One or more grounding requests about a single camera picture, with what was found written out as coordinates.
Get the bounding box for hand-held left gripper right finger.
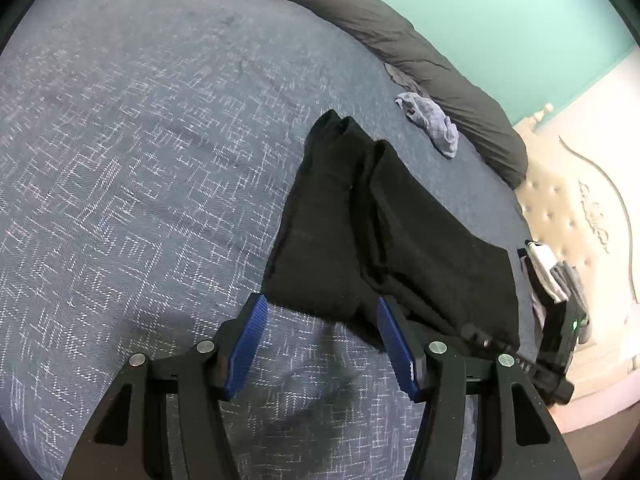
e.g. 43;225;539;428
376;296;583;480

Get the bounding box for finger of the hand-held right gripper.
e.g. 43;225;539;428
461;324;545;377

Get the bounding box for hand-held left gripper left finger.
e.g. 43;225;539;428
62;292;269;480

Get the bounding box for black pants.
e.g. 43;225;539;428
263;109;522;356

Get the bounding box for grey knit folded garment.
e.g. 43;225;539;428
555;260;594;346

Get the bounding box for white folded garment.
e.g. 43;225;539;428
526;243;572;302

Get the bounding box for black folded garment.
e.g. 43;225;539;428
519;240;548;291

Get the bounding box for cream bed headboard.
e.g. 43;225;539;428
512;102;640;396

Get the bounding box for blue checked cloth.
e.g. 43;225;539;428
395;92;460;158

